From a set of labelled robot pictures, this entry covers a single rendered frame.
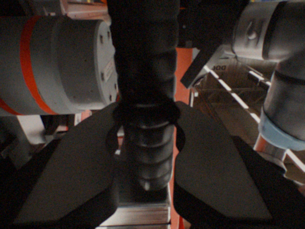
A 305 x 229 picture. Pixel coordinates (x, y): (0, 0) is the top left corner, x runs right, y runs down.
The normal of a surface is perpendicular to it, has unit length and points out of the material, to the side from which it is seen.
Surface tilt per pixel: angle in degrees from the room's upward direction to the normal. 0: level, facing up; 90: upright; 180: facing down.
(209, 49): 91
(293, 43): 77
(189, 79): 91
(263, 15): 130
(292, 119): 90
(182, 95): 90
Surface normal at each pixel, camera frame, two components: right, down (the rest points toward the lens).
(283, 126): -0.71, 0.37
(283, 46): -0.65, 0.65
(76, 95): 0.03, 0.76
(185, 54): 0.02, 0.50
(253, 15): -0.59, -0.18
